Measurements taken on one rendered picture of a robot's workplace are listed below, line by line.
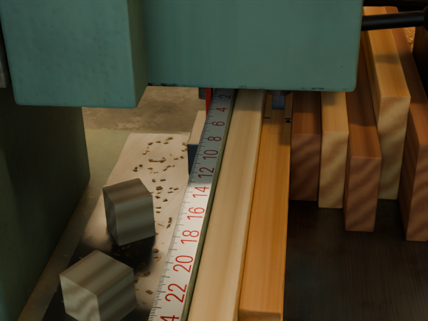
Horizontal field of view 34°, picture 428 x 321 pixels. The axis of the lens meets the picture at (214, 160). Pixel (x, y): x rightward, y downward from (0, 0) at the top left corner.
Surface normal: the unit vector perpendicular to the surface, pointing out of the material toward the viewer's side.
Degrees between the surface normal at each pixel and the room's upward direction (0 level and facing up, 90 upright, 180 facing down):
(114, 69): 90
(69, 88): 90
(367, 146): 0
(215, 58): 90
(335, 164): 90
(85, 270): 0
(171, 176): 0
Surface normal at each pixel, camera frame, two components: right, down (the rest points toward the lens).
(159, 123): -0.02, -0.87
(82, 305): -0.61, 0.40
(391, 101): -0.12, 0.50
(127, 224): 0.44, 0.44
